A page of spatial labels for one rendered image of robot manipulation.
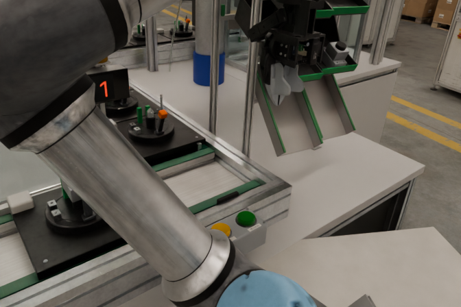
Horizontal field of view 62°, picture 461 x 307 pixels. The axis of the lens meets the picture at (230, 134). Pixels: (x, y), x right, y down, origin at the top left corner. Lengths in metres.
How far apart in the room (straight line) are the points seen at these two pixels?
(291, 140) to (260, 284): 0.66
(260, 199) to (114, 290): 0.38
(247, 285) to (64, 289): 0.38
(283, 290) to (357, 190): 0.79
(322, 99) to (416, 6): 8.55
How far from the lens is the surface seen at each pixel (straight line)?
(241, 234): 0.83
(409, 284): 0.98
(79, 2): 0.31
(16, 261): 0.92
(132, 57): 2.13
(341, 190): 1.19
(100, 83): 0.89
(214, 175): 1.08
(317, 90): 1.23
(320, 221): 1.06
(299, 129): 1.11
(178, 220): 0.50
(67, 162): 0.45
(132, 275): 0.81
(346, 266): 0.96
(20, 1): 0.31
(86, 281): 0.77
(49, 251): 0.83
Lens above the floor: 1.52
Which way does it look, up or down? 27 degrees down
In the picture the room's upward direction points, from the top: 3 degrees clockwise
